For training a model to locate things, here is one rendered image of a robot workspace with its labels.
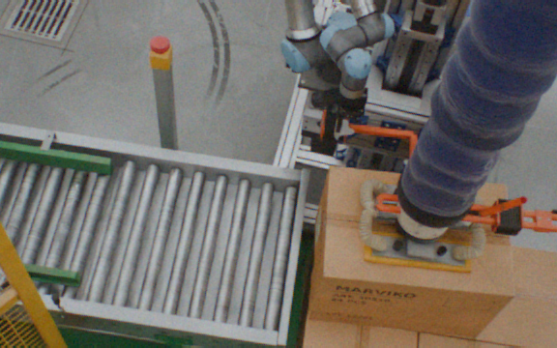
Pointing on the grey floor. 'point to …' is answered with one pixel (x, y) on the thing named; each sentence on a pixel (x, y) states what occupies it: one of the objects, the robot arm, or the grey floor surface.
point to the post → (164, 98)
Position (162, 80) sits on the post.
